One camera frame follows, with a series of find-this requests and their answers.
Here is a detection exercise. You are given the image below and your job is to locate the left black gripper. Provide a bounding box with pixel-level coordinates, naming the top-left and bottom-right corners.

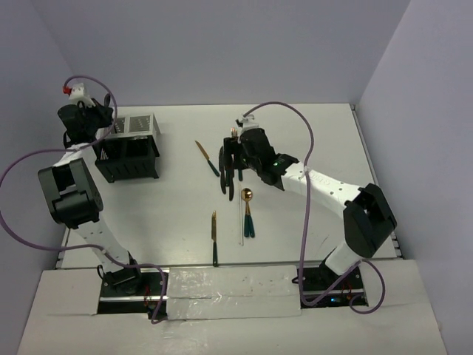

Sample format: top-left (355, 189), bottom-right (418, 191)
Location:
top-left (77, 98), bottom-right (113, 136)

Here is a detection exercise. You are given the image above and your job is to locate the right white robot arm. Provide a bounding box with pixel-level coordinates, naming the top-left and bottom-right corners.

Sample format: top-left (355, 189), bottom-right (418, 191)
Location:
top-left (219, 128), bottom-right (398, 289)

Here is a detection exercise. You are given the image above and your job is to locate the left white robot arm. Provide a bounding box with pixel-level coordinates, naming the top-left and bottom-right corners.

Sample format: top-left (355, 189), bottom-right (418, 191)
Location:
top-left (38, 94), bottom-right (145, 295)

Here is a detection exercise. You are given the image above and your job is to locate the black serrated knife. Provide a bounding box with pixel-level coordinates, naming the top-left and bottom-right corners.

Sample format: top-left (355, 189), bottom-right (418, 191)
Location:
top-left (218, 146), bottom-right (226, 195)

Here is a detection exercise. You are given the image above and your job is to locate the black knife lower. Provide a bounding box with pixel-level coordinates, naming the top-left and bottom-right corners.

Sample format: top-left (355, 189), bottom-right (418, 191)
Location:
top-left (227, 169), bottom-right (234, 201)

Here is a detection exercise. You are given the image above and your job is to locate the black utensil caddy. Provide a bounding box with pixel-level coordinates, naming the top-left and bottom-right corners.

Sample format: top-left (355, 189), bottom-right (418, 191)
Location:
top-left (93, 135), bottom-right (160, 183)

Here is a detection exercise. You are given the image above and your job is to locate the gold knife near edge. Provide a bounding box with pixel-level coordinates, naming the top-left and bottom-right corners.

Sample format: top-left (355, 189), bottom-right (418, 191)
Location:
top-left (211, 211), bottom-right (219, 267)

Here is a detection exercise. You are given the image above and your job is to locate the clear glass straw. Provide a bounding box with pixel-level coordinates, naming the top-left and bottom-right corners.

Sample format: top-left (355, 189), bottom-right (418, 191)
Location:
top-left (237, 182), bottom-right (245, 247)

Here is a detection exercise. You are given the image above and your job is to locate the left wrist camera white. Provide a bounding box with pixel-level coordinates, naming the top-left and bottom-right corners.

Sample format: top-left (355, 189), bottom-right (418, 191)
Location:
top-left (63, 83), bottom-right (95, 107)

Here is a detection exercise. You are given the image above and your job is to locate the gold knife green handle far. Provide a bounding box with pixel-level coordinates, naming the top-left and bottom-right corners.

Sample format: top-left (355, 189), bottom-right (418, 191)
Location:
top-left (194, 140), bottom-right (220, 177)

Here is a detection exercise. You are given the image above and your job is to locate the gold spoon green handle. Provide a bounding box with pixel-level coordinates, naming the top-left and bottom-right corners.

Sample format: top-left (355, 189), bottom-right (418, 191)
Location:
top-left (241, 188), bottom-right (256, 238)

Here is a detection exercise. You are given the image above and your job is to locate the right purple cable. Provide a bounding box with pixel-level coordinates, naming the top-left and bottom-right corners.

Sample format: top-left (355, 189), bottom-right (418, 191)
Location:
top-left (243, 101), bottom-right (385, 314)

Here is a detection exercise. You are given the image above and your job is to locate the purple cable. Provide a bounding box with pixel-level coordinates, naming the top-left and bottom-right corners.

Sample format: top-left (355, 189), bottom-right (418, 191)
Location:
top-left (0, 75), bottom-right (168, 325)
top-left (243, 101), bottom-right (385, 314)

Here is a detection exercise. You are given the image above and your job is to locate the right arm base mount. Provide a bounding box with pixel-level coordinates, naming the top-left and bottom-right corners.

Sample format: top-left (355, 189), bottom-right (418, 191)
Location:
top-left (291, 263), bottom-right (370, 308)

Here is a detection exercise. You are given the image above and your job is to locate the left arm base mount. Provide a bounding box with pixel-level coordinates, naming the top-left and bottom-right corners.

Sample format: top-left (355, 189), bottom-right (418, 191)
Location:
top-left (97, 266), bottom-right (163, 320)

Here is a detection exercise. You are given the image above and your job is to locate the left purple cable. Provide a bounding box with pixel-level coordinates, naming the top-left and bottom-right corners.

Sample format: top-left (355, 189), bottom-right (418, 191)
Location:
top-left (0, 75), bottom-right (168, 325)

